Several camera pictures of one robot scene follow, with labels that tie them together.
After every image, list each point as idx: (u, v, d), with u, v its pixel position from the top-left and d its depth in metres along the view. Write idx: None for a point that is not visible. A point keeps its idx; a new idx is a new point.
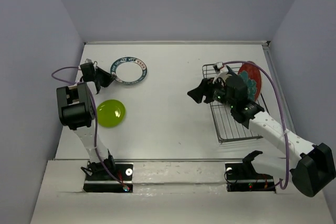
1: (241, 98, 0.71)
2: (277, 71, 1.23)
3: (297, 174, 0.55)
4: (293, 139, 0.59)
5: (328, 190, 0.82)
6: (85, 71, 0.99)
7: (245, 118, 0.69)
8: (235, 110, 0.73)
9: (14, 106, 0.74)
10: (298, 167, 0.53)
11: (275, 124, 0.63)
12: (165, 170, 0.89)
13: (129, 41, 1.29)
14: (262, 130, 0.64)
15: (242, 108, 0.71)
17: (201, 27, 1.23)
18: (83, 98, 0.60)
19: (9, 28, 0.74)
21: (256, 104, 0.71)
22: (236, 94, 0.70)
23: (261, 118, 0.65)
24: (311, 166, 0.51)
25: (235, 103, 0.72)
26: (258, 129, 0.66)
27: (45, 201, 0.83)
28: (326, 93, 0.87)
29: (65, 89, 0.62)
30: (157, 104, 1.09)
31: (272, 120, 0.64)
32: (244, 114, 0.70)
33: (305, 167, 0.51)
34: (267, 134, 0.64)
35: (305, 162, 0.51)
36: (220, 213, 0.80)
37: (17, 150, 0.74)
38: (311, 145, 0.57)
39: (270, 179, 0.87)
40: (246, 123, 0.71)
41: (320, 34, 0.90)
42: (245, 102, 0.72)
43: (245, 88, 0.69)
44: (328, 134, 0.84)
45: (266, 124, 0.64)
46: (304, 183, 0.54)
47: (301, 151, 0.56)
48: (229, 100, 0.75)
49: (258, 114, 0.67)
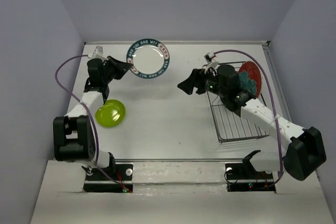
1: (233, 86, 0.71)
2: (277, 71, 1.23)
3: (289, 160, 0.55)
4: (283, 124, 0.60)
5: (328, 190, 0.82)
6: (93, 73, 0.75)
7: (237, 106, 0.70)
8: (227, 99, 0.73)
9: (14, 105, 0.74)
10: (289, 151, 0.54)
11: (265, 110, 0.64)
12: (165, 169, 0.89)
13: (129, 41, 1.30)
14: (254, 117, 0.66)
15: (234, 96, 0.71)
17: (200, 27, 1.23)
18: (83, 140, 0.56)
19: (9, 27, 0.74)
21: (248, 92, 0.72)
22: (228, 82, 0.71)
23: (252, 105, 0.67)
24: (301, 149, 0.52)
25: (227, 91, 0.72)
26: (249, 116, 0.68)
27: (45, 201, 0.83)
28: (326, 92, 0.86)
29: (62, 123, 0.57)
30: (157, 104, 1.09)
31: (262, 107, 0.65)
32: (235, 101, 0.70)
33: (295, 150, 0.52)
34: (258, 119, 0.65)
35: (295, 146, 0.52)
36: (220, 213, 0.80)
37: (17, 149, 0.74)
38: (301, 128, 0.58)
39: (270, 179, 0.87)
40: (238, 111, 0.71)
41: (319, 34, 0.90)
42: (237, 91, 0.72)
43: (237, 76, 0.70)
44: (328, 134, 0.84)
45: (258, 110, 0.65)
46: (295, 167, 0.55)
47: (291, 134, 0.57)
48: (221, 89, 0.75)
49: (249, 102, 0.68)
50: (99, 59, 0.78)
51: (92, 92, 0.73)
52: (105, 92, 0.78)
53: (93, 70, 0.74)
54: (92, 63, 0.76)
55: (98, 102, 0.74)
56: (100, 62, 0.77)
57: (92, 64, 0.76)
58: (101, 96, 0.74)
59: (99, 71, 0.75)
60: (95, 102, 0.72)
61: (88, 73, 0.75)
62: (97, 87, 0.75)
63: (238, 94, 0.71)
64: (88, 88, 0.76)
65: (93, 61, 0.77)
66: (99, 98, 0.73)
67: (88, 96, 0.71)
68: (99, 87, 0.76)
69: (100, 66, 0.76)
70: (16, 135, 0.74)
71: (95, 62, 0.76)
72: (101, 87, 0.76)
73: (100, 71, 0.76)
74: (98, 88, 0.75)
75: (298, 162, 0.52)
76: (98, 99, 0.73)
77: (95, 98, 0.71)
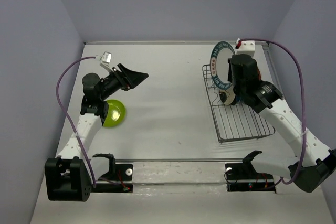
1: (252, 77, 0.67)
2: (277, 71, 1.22)
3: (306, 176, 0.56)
4: (310, 141, 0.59)
5: (328, 191, 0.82)
6: (88, 93, 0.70)
7: (260, 102, 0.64)
8: (247, 94, 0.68)
9: (15, 107, 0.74)
10: (311, 171, 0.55)
11: (293, 119, 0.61)
12: (165, 169, 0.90)
13: (128, 41, 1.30)
14: (277, 123, 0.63)
15: (257, 91, 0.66)
17: (200, 28, 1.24)
18: (76, 185, 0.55)
19: (9, 28, 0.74)
21: (271, 86, 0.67)
22: (245, 73, 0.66)
23: (280, 108, 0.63)
24: (324, 172, 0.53)
25: (245, 83, 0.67)
26: (271, 119, 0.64)
27: (45, 201, 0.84)
28: (326, 93, 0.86)
29: (55, 163, 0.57)
30: (158, 104, 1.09)
31: (289, 113, 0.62)
32: (259, 96, 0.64)
33: (318, 173, 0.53)
34: (282, 127, 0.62)
35: (320, 170, 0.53)
36: (220, 213, 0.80)
37: (17, 150, 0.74)
38: (326, 150, 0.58)
39: (270, 179, 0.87)
40: (258, 107, 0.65)
41: (319, 35, 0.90)
42: (258, 85, 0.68)
43: (254, 65, 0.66)
44: (328, 134, 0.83)
45: (284, 117, 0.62)
46: (304, 181, 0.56)
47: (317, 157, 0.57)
48: (238, 83, 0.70)
49: (275, 102, 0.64)
50: (95, 75, 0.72)
51: (89, 116, 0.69)
52: (104, 110, 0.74)
53: (88, 89, 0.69)
54: (86, 80, 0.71)
55: (97, 126, 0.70)
56: (96, 80, 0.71)
57: (87, 82, 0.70)
58: (100, 118, 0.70)
59: (95, 89, 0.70)
60: (92, 129, 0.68)
61: (84, 92, 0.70)
62: (95, 107, 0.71)
63: (262, 88, 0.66)
64: (86, 107, 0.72)
65: (90, 78, 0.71)
66: (96, 124, 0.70)
67: (84, 124, 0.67)
68: (97, 106, 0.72)
69: (96, 85, 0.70)
70: (16, 137, 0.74)
71: (91, 80, 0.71)
72: (98, 107, 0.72)
73: (96, 88, 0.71)
74: (96, 109, 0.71)
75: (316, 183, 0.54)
76: (96, 125, 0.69)
77: (91, 126, 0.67)
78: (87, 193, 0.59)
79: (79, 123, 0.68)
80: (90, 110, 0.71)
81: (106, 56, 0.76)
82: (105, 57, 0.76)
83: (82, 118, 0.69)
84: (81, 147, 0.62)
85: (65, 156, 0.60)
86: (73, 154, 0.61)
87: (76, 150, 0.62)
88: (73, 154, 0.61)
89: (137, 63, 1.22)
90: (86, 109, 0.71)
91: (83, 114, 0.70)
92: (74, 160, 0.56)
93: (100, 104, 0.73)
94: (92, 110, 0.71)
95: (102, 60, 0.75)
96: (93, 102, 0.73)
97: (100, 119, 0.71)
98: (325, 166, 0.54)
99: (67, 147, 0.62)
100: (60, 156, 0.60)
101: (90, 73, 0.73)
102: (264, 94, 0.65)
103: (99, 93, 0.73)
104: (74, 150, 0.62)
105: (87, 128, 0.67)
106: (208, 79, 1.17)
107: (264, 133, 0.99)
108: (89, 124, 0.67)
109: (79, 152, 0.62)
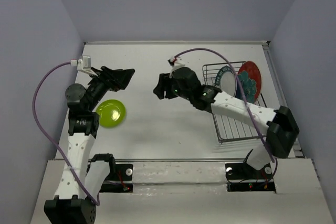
1: (195, 85, 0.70)
2: (277, 71, 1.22)
3: (271, 142, 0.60)
4: (256, 110, 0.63)
5: (329, 190, 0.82)
6: (75, 107, 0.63)
7: (207, 104, 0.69)
8: (196, 100, 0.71)
9: (14, 106, 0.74)
10: (270, 135, 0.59)
11: (235, 101, 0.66)
12: (165, 169, 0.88)
13: (128, 41, 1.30)
14: (226, 112, 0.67)
15: (200, 95, 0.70)
17: (201, 27, 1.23)
18: (82, 221, 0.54)
19: (8, 29, 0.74)
21: (211, 86, 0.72)
22: (188, 84, 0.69)
23: (221, 99, 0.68)
24: (278, 130, 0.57)
25: (191, 92, 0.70)
26: (221, 111, 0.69)
27: (44, 201, 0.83)
28: (326, 93, 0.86)
29: (55, 205, 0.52)
30: (158, 105, 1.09)
31: (231, 99, 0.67)
32: (204, 100, 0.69)
33: (275, 135, 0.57)
34: (230, 112, 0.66)
35: (273, 129, 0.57)
36: (220, 212, 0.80)
37: (16, 150, 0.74)
38: (272, 110, 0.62)
39: (270, 179, 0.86)
40: (208, 108, 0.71)
41: (319, 34, 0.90)
42: (200, 88, 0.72)
43: (191, 74, 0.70)
44: (329, 134, 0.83)
45: (228, 103, 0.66)
46: (276, 148, 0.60)
47: (264, 118, 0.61)
48: (184, 93, 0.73)
49: (217, 96, 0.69)
50: (80, 85, 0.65)
51: (79, 137, 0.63)
52: (95, 122, 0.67)
53: (74, 104, 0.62)
54: (70, 93, 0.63)
55: (90, 146, 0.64)
56: (81, 91, 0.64)
57: (71, 95, 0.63)
58: (92, 137, 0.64)
59: (82, 102, 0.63)
60: (86, 153, 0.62)
61: (70, 107, 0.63)
62: (84, 121, 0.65)
63: (204, 92, 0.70)
64: (73, 123, 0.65)
65: (73, 91, 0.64)
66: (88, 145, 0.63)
67: (76, 148, 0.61)
68: (87, 119, 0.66)
69: (82, 98, 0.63)
70: (16, 136, 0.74)
71: (75, 92, 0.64)
72: (88, 121, 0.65)
73: (83, 101, 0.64)
74: (87, 123, 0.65)
75: (279, 143, 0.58)
76: (88, 147, 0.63)
77: (83, 151, 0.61)
78: (93, 217, 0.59)
79: (69, 147, 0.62)
80: (79, 126, 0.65)
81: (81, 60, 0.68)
82: (87, 63, 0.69)
83: (72, 142, 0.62)
84: (78, 182, 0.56)
85: (62, 193, 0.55)
86: (71, 192, 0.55)
87: (73, 185, 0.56)
88: (71, 191, 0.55)
89: (137, 62, 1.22)
90: (75, 125, 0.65)
91: (72, 134, 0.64)
92: (75, 201, 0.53)
93: (90, 117, 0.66)
94: (81, 126, 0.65)
95: (84, 66, 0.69)
96: (80, 116, 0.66)
97: (91, 137, 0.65)
98: (276, 124, 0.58)
99: (63, 182, 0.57)
100: (58, 194, 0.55)
101: (73, 84, 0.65)
102: (208, 96, 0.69)
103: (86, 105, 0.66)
104: (71, 185, 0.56)
105: (80, 154, 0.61)
106: (208, 79, 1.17)
107: None
108: (81, 149, 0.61)
109: (76, 187, 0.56)
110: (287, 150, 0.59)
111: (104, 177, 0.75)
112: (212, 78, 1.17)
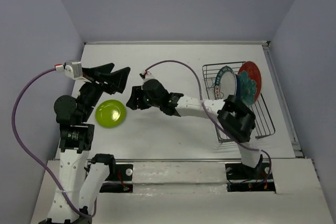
1: (163, 94, 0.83)
2: (277, 71, 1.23)
3: (228, 130, 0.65)
4: (209, 104, 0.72)
5: (329, 190, 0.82)
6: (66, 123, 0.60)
7: (174, 109, 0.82)
8: (164, 107, 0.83)
9: (14, 107, 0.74)
10: (222, 124, 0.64)
11: (193, 100, 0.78)
12: (165, 170, 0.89)
13: (128, 41, 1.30)
14: (188, 111, 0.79)
15: (167, 102, 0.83)
17: (201, 27, 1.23)
18: None
19: (8, 29, 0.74)
21: (176, 94, 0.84)
22: (156, 94, 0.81)
23: (183, 101, 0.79)
24: (227, 116, 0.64)
25: (159, 100, 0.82)
26: (185, 112, 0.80)
27: (44, 201, 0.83)
28: (326, 93, 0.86)
29: None
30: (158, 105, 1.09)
31: (191, 99, 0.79)
32: (171, 106, 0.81)
33: (225, 120, 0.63)
34: (191, 111, 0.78)
35: (223, 117, 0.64)
36: (220, 213, 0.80)
37: (17, 150, 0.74)
38: (222, 100, 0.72)
39: (270, 179, 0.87)
40: (176, 113, 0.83)
41: (319, 35, 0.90)
42: (167, 96, 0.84)
43: (158, 85, 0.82)
44: (329, 134, 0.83)
45: (188, 104, 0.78)
46: (235, 136, 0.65)
47: (216, 108, 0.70)
48: (154, 102, 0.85)
49: (180, 99, 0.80)
50: (70, 98, 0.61)
51: (71, 156, 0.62)
52: (89, 135, 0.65)
53: (65, 120, 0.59)
54: (59, 108, 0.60)
55: (83, 162, 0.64)
56: (72, 106, 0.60)
57: (61, 109, 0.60)
58: (84, 155, 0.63)
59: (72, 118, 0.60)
60: (79, 172, 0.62)
61: (60, 123, 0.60)
62: (77, 135, 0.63)
63: (170, 98, 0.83)
64: (65, 135, 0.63)
65: (63, 105, 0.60)
66: (82, 162, 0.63)
67: (69, 168, 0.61)
68: (79, 132, 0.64)
69: (73, 113, 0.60)
70: (16, 136, 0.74)
71: (66, 108, 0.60)
72: (81, 135, 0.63)
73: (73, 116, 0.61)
74: (80, 138, 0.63)
75: (233, 129, 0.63)
76: (81, 165, 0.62)
77: (75, 171, 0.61)
78: None
79: (61, 166, 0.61)
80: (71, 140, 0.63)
81: (70, 68, 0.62)
82: (77, 70, 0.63)
83: (64, 161, 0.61)
84: (70, 206, 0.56)
85: (55, 216, 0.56)
86: (63, 215, 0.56)
87: (65, 209, 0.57)
88: (63, 215, 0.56)
89: (137, 63, 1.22)
90: (67, 139, 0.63)
91: (64, 151, 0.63)
92: None
93: (82, 130, 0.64)
94: (73, 140, 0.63)
95: (74, 75, 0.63)
96: (73, 128, 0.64)
97: (84, 153, 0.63)
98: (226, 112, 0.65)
99: (56, 204, 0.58)
100: (51, 218, 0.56)
101: (63, 96, 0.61)
102: (173, 103, 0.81)
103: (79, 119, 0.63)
104: (63, 209, 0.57)
105: (72, 175, 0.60)
106: (208, 79, 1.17)
107: (265, 132, 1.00)
108: (73, 168, 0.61)
109: (68, 210, 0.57)
110: (244, 128, 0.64)
111: (104, 179, 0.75)
112: (212, 78, 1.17)
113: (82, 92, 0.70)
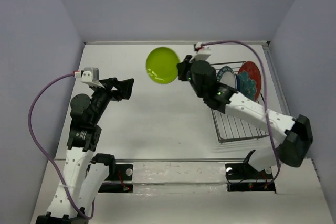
1: (212, 84, 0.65)
2: (277, 71, 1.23)
3: (284, 152, 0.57)
4: (274, 117, 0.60)
5: (329, 190, 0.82)
6: (78, 119, 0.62)
7: (220, 104, 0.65)
8: (209, 99, 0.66)
9: (14, 107, 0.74)
10: (284, 145, 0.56)
11: (252, 105, 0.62)
12: (165, 169, 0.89)
13: (128, 41, 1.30)
14: (239, 114, 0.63)
15: (215, 94, 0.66)
17: (201, 27, 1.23)
18: None
19: (8, 29, 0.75)
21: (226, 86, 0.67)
22: (206, 81, 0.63)
23: (238, 99, 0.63)
24: (296, 140, 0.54)
25: (207, 90, 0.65)
26: (233, 112, 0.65)
27: (43, 201, 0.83)
28: (326, 92, 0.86)
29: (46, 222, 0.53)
30: (158, 105, 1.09)
31: (248, 102, 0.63)
32: (217, 99, 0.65)
33: (291, 143, 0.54)
34: (245, 115, 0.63)
35: (291, 139, 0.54)
36: (221, 212, 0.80)
37: (16, 150, 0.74)
38: (289, 117, 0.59)
39: (270, 179, 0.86)
40: (221, 108, 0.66)
41: (319, 34, 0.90)
42: (216, 87, 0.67)
43: (212, 71, 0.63)
44: (329, 133, 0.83)
45: (244, 106, 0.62)
46: (289, 158, 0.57)
47: (283, 125, 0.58)
48: (198, 90, 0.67)
49: (233, 97, 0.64)
50: (86, 96, 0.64)
51: (76, 153, 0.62)
52: (95, 136, 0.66)
53: (78, 115, 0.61)
54: (75, 102, 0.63)
55: (87, 161, 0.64)
56: (87, 103, 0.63)
57: (76, 105, 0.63)
58: (89, 153, 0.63)
59: (84, 114, 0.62)
60: (82, 170, 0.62)
61: (72, 117, 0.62)
62: (85, 134, 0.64)
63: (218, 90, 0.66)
64: (73, 134, 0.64)
65: (80, 100, 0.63)
66: (86, 161, 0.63)
67: (72, 164, 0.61)
68: (87, 131, 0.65)
69: (86, 109, 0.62)
70: (16, 136, 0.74)
71: (82, 103, 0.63)
72: (89, 134, 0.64)
73: (86, 113, 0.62)
74: (87, 137, 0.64)
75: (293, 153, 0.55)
76: (85, 163, 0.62)
77: (79, 168, 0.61)
78: None
79: (65, 163, 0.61)
80: (77, 138, 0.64)
81: (90, 72, 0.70)
82: (95, 75, 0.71)
83: (69, 157, 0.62)
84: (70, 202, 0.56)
85: (54, 211, 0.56)
86: (62, 211, 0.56)
87: (65, 204, 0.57)
88: (63, 211, 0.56)
89: (137, 63, 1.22)
90: (75, 137, 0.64)
91: (70, 148, 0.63)
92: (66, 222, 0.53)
93: (91, 130, 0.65)
94: (81, 139, 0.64)
95: (92, 79, 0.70)
96: (82, 128, 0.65)
97: (89, 152, 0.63)
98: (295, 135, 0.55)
99: (56, 200, 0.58)
100: (50, 212, 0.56)
101: (80, 94, 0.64)
102: (221, 95, 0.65)
103: (90, 117, 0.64)
104: (63, 204, 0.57)
105: (75, 171, 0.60)
106: None
107: (265, 132, 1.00)
108: (77, 166, 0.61)
109: (68, 206, 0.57)
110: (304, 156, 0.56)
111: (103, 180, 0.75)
112: None
113: (94, 96, 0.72)
